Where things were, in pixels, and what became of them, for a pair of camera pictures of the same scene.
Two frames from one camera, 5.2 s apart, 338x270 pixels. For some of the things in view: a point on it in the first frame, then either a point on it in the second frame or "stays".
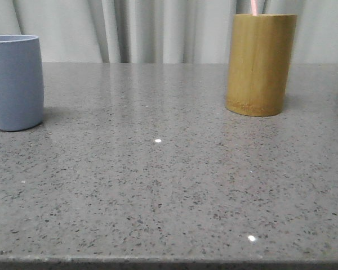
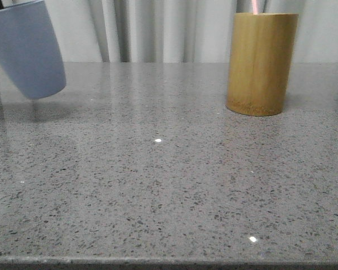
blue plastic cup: x=16 y=82 → x=21 y=37
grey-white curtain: x=164 y=31 stays
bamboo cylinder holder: x=260 y=54 stays
